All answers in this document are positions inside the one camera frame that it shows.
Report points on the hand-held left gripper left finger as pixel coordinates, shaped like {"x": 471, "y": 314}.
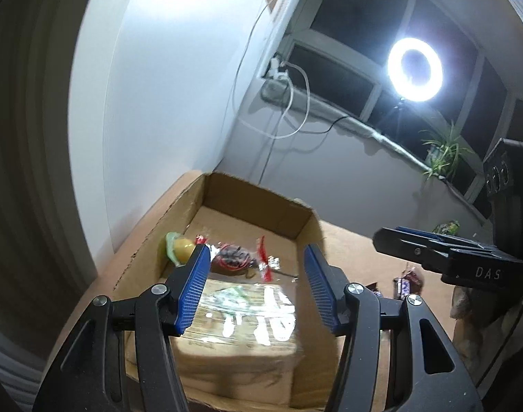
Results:
{"x": 195, "y": 283}

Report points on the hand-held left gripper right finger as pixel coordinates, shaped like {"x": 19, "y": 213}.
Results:
{"x": 319, "y": 287}

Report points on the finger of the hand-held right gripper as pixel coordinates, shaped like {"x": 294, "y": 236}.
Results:
{"x": 458, "y": 240}
{"x": 411, "y": 251}

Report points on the clear bag with brown pastry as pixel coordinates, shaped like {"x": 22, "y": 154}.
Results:
{"x": 412, "y": 278}
{"x": 233, "y": 257}

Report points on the brown chocolate bar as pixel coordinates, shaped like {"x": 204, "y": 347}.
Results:
{"x": 401, "y": 287}

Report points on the cardboard box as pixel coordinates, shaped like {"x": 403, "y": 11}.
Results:
{"x": 244, "y": 206}

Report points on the person's right forearm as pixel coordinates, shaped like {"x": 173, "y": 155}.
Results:
{"x": 493, "y": 352}

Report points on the small green snack packet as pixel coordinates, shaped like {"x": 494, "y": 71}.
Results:
{"x": 446, "y": 227}

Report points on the yellow candy in green wrapper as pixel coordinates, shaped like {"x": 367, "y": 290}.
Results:
{"x": 179, "y": 249}

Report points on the clear-wrapped beige biscuit pack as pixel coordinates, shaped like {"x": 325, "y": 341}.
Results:
{"x": 244, "y": 343}

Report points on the green potted plant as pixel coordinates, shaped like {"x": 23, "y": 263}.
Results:
{"x": 448, "y": 148}

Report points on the grey insulated pipe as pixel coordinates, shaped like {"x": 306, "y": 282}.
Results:
{"x": 386, "y": 139}

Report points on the black light tripod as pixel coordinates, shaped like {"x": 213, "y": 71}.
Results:
{"x": 398, "y": 113}

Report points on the white power adapter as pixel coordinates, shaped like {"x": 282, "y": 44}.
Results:
{"x": 278, "y": 68}

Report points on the window with white frame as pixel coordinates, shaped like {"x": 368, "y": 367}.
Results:
{"x": 364, "y": 4}

